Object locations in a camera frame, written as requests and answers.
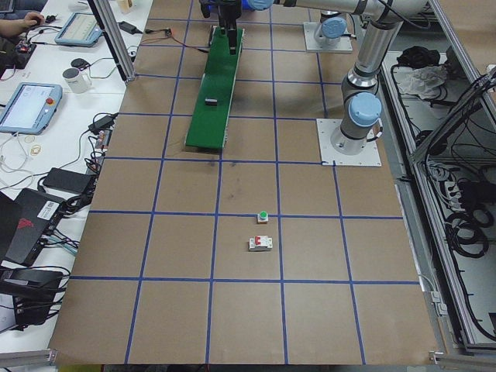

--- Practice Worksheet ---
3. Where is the red black wire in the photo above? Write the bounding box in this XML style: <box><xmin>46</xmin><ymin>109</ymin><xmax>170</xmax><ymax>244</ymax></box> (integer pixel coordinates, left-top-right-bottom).
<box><xmin>143</xmin><ymin>29</ymin><xmax>210</xmax><ymax>53</ymax></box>

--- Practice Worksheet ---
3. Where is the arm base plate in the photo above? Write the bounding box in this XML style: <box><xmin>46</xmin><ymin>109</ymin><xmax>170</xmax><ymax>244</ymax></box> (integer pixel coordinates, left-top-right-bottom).
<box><xmin>316</xmin><ymin>119</ymin><xmax>381</xmax><ymax>167</ymax></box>
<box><xmin>303</xmin><ymin>19</ymin><xmax>353</xmax><ymax>53</ymax></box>

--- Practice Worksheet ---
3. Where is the near blue teach pendant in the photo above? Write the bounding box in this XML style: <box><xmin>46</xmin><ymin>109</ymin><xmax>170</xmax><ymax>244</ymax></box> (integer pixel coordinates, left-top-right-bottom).
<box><xmin>1</xmin><ymin>83</ymin><xmax>63</xmax><ymax>135</ymax></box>

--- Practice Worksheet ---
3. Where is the green push button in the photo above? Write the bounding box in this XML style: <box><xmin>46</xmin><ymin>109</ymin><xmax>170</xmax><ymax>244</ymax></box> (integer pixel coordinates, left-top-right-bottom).
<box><xmin>257</xmin><ymin>211</ymin><xmax>269</xmax><ymax>224</ymax></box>

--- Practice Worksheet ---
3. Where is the person's hand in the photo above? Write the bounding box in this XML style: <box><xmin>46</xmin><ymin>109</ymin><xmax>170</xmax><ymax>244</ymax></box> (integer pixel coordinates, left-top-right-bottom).
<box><xmin>12</xmin><ymin>12</ymin><xmax>45</xmax><ymax>34</ymax></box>

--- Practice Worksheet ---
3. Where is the white red circuit breaker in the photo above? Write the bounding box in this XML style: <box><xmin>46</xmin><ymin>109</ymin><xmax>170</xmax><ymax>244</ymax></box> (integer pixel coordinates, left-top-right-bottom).
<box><xmin>248</xmin><ymin>236</ymin><xmax>273</xmax><ymax>252</ymax></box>

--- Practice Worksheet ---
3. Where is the green conveyor belt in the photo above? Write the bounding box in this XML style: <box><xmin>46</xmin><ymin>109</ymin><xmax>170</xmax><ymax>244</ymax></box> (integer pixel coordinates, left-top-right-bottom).
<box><xmin>185</xmin><ymin>27</ymin><xmax>244</xmax><ymax>150</ymax></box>

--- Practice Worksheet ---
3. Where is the white mug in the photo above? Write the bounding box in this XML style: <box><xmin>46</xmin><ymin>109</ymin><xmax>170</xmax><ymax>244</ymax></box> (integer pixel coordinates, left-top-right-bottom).
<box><xmin>62</xmin><ymin>67</ymin><xmax>92</xmax><ymax>94</ymax></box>

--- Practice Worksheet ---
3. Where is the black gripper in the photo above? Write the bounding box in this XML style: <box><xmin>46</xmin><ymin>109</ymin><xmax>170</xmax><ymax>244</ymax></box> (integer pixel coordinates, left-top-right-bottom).
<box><xmin>220</xmin><ymin>14</ymin><xmax>238</xmax><ymax>54</ymax></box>

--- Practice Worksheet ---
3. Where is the black power adapter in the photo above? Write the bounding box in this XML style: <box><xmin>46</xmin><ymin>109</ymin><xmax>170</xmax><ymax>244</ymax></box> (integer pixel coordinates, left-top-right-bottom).
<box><xmin>118</xmin><ymin>21</ymin><xmax>143</xmax><ymax>35</ymax></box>

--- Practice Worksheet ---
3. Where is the aluminium frame post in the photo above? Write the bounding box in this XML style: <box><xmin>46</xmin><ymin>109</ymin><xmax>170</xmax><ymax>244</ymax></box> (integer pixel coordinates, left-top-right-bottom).
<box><xmin>88</xmin><ymin>0</ymin><xmax>136</xmax><ymax>84</ymax></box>

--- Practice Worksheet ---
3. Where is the black laptop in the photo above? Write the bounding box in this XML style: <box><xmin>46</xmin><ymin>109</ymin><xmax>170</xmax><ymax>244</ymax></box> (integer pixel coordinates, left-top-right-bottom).
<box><xmin>1</xmin><ymin>188</ymin><xmax>65</xmax><ymax>267</ymax></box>

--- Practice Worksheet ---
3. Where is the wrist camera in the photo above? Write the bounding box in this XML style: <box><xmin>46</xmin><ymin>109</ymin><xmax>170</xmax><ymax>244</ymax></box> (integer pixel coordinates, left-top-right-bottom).
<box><xmin>199</xmin><ymin>0</ymin><xmax>217</xmax><ymax>19</ymax></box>

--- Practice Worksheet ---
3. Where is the blue teach pendant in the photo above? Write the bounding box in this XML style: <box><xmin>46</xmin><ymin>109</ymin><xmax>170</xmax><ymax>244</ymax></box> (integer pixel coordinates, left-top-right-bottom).
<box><xmin>1</xmin><ymin>83</ymin><xmax>63</xmax><ymax>135</ymax></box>
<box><xmin>54</xmin><ymin>12</ymin><xmax>102</xmax><ymax>47</ymax></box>

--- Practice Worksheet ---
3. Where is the far blue teach pendant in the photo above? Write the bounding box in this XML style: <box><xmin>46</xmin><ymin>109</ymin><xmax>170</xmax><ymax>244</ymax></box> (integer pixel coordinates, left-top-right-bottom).
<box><xmin>54</xmin><ymin>12</ymin><xmax>102</xmax><ymax>47</ymax></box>

